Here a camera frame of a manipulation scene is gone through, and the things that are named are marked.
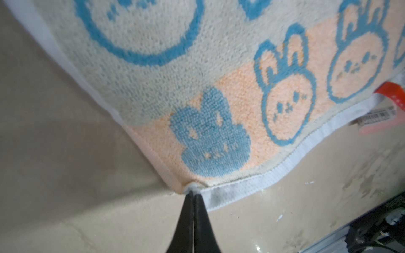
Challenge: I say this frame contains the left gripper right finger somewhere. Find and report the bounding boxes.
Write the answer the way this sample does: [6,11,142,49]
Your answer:
[194,195,221,253]

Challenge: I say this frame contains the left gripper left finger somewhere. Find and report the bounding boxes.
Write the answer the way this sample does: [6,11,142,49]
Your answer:
[166,192,194,253]

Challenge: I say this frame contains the blue bunny towel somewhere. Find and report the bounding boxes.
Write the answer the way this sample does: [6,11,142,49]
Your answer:
[5,1,405,210]

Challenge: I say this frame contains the aluminium front rail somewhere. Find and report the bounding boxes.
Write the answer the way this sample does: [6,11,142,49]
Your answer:
[300,192,405,253]

